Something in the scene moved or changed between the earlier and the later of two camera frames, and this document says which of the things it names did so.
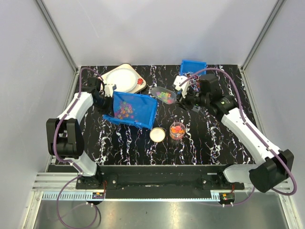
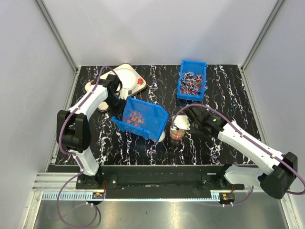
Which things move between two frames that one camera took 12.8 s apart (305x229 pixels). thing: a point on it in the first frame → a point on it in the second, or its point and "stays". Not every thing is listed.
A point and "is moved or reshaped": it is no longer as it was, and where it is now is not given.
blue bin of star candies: [134, 109] is moved or reshaped
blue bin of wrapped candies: [189, 67] stays
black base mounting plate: [157, 182] stays
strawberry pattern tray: [127, 78] stays
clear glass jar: [177, 130] stays
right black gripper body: [192, 99] → [194, 127]
